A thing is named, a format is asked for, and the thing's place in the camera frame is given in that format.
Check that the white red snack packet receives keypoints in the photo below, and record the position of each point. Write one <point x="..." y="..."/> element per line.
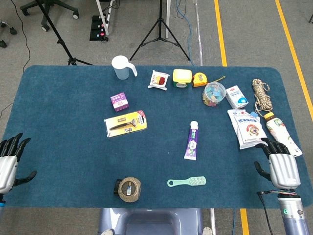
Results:
<point x="159" y="80"/>

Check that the small purple box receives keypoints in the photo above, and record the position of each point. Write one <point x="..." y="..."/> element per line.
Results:
<point x="119" y="102"/>

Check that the white slanted table leg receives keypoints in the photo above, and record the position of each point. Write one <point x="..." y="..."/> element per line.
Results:
<point x="102" y="14"/>

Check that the black light stand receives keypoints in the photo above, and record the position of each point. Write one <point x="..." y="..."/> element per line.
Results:
<point x="55" y="31"/>

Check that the black tripod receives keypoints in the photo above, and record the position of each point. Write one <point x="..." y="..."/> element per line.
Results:
<point x="160" y="24"/>

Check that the black-lidded jar of seeds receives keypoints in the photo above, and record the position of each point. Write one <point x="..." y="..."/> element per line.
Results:
<point x="129" y="189"/>

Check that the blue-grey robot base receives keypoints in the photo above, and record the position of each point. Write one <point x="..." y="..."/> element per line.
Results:
<point x="151" y="221"/>

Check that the small blue binder clip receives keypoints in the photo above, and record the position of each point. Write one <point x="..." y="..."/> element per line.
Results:
<point x="254" y="115"/>

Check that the blue fabric table mat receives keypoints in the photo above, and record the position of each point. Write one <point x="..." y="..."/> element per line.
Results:
<point x="73" y="151"/>

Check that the yellow razor blister pack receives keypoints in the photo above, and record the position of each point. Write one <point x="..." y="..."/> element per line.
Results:
<point x="126" y="123"/>

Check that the black office chair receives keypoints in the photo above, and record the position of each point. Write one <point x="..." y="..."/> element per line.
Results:
<point x="49" y="6"/>

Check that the yellow-capped drink bottle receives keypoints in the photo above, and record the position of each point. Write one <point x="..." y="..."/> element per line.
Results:
<point x="278" y="129"/>

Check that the black power strip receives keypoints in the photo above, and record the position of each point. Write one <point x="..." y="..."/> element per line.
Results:
<point x="98" y="28"/>

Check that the clear jar of binder clips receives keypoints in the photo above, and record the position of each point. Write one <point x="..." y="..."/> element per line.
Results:
<point x="214" y="94"/>

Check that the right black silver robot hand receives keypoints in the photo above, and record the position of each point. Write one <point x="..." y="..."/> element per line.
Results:
<point x="283" y="166"/>

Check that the yellow tape measure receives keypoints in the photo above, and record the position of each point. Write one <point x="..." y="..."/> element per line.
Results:
<point x="200" y="80"/>

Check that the mint green scrubbing brush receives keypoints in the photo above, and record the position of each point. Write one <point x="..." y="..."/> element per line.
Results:
<point x="195" y="181"/>

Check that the black caster chair base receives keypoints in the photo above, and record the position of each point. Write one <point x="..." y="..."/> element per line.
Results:
<point x="12" y="30"/>

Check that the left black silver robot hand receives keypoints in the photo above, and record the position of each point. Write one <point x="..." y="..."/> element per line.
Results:
<point x="7" y="169"/>

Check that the purple white toothpaste tube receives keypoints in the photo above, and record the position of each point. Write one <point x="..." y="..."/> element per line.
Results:
<point x="192" y="144"/>

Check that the yellow-lidded green box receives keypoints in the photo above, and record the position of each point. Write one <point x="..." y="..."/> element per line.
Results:
<point x="182" y="76"/>

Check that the white printed pouch bag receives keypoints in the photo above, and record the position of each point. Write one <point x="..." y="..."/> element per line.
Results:
<point x="248" y="129"/>

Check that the white upright post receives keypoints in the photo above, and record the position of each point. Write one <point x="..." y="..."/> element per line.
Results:
<point x="167" y="19"/>

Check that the white tissue pack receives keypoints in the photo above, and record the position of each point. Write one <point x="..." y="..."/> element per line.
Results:
<point x="236" y="97"/>

